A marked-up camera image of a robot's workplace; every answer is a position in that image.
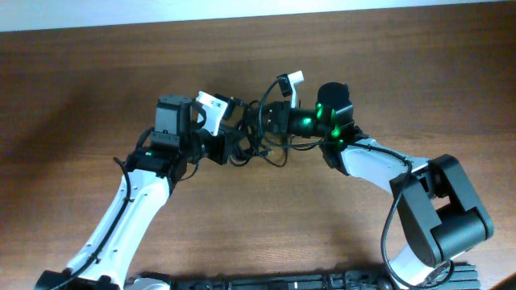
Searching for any black thick cable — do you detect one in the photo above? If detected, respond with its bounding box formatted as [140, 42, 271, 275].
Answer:
[225, 100, 291, 168]

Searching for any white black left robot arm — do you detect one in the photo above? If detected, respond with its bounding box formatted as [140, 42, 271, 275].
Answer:
[35, 92, 243, 289]

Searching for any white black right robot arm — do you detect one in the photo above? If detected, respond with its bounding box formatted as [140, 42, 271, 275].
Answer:
[258, 82, 494, 289]

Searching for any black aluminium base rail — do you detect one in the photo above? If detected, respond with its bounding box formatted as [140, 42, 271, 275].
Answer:
[124, 263, 481, 290]

